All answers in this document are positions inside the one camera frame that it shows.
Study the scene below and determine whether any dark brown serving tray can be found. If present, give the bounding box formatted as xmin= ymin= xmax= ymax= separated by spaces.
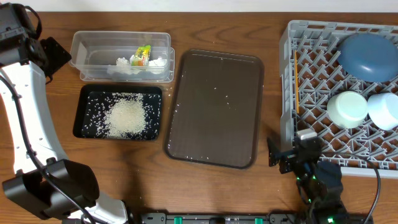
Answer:
xmin=164 ymin=49 xmax=264 ymax=169

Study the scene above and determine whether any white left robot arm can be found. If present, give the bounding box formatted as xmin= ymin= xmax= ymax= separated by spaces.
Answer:
xmin=1 ymin=2 xmax=129 ymax=223

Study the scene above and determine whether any mint green bowl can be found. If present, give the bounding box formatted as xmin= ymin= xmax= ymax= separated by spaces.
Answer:
xmin=327 ymin=91 xmax=368 ymax=128

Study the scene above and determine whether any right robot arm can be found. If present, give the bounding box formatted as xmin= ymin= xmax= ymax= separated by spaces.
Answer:
xmin=267 ymin=129 xmax=350 ymax=224

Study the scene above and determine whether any grey dishwasher rack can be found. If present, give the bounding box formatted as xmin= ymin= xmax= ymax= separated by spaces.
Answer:
xmin=279 ymin=20 xmax=397 ymax=179

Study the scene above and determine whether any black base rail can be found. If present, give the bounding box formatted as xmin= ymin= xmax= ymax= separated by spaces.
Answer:
xmin=137 ymin=212 xmax=307 ymax=224

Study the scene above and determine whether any white tissue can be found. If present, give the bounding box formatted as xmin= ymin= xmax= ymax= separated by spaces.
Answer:
xmin=107 ymin=57 xmax=167 ymax=75

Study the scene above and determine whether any clear plastic bin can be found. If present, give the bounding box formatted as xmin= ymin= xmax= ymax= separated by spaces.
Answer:
xmin=70 ymin=31 xmax=175 ymax=83

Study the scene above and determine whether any wooden chopstick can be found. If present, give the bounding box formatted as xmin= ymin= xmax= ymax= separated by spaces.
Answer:
xmin=294 ymin=50 xmax=300 ymax=114

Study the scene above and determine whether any black waste tray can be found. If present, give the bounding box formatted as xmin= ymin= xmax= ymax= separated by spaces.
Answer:
xmin=73 ymin=84 xmax=162 ymax=138

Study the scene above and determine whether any yellow green snack wrapper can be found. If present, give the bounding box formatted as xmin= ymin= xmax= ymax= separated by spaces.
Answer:
xmin=130 ymin=45 xmax=151 ymax=67

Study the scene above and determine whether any light blue bowl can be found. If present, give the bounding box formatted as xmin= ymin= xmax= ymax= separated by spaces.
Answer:
xmin=368 ymin=93 xmax=397 ymax=131

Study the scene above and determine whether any pile of rice grains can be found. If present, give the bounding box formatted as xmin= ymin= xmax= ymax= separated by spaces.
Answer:
xmin=80 ymin=91 xmax=162 ymax=141

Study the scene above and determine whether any dark blue plate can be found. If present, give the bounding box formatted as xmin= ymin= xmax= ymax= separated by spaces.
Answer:
xmin=338 ymin=34 xmax=397 ymax=83

